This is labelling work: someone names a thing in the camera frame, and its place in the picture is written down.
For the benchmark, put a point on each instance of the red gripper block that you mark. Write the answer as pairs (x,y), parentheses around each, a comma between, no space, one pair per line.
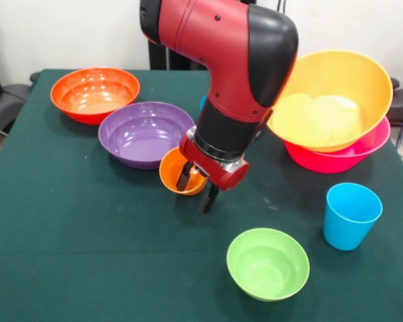
(215,171)

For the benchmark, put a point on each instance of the orange plastic cup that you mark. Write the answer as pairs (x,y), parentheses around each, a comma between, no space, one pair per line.
(169,171)

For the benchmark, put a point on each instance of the pale yellow-green plastic cup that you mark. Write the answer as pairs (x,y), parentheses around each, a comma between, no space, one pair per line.
(297,117)

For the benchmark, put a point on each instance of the large orange plastic bowl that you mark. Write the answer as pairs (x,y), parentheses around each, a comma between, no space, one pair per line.
(366,90)

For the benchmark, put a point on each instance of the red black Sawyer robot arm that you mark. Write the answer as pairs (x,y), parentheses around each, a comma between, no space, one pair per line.
(231,67)

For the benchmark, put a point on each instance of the purple plastic bowl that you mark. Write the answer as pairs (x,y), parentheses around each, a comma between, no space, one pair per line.
(137,137)

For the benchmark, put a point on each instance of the small blue plastic bowl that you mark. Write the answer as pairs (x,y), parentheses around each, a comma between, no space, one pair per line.
(203,102)

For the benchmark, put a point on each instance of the small green plastic bowl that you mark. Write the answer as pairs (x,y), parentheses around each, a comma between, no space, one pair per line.
(267,268)

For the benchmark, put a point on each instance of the large pink plastic bowl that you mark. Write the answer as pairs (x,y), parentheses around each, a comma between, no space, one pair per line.
(322,162)

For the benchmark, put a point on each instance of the red plastic bowl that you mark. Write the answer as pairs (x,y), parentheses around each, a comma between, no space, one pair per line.
(94,90)

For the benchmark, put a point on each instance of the blue plastic cup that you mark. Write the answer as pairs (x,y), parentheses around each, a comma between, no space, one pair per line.
(351,224)

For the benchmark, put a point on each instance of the dark green table cloth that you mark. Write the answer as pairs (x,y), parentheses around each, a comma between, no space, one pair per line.
(37,251)

